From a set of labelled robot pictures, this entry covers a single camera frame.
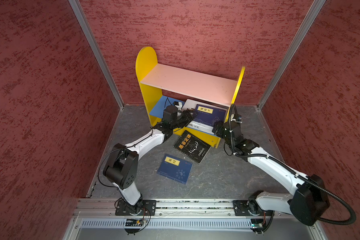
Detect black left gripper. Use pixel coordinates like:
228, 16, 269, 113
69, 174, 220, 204
171, 109, 198, 129

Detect white book brown pattern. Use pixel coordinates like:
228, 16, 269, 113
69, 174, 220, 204
182, 99, 228, 110

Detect blue book yellow label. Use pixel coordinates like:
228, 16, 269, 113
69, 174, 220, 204
192, 104, 227, 128
157, 154, 193, 185

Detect blue book yellow label front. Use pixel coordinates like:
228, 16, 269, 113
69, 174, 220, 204
157, 154, 193, 185

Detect white heritage cultural book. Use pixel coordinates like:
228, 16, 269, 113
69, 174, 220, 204
187, 121, 217, 137

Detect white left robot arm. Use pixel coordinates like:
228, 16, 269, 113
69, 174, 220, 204
103, 106, 197, 207

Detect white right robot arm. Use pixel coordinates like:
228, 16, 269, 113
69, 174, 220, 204
212, 121, 330, 226

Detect yellow pink blue bookshelf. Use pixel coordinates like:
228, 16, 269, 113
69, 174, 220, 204
134, 46, 246, 149

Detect black book under blue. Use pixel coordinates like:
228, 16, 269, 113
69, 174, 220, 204
174, 131, 211, 164

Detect right corner aluminium profile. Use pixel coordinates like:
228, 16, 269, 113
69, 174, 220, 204
257, 0, 326, 111

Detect corner aluminium profile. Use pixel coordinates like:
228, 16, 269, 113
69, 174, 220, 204
257, 0, 326, 111
69, 0, 125, 110

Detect left corner aluminium profile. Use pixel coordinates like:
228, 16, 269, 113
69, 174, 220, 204
69, 0, 125, 110

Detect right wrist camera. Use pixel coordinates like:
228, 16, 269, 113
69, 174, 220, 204
228, 114, 242, 127

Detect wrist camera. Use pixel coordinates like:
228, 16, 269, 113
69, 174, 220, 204
162, 105, 182, 122
228, 114, 242, 127

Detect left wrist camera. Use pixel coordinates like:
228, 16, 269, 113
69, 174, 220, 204
162, 105, 182, 122

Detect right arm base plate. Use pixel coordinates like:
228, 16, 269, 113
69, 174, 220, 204
233, 200, 273, 217

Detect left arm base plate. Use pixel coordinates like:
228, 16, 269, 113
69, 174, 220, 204
115, 200, 157, 217

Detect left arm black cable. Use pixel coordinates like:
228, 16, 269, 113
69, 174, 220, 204
97, 95, 181, 208

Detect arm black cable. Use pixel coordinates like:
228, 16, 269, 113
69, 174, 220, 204
223, 103, 357, 226
97, 95, 181, 208

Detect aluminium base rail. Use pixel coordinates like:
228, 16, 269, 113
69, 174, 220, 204
64, 198, 327, 240

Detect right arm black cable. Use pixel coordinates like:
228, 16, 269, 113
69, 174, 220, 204
223, 103, 357, 226

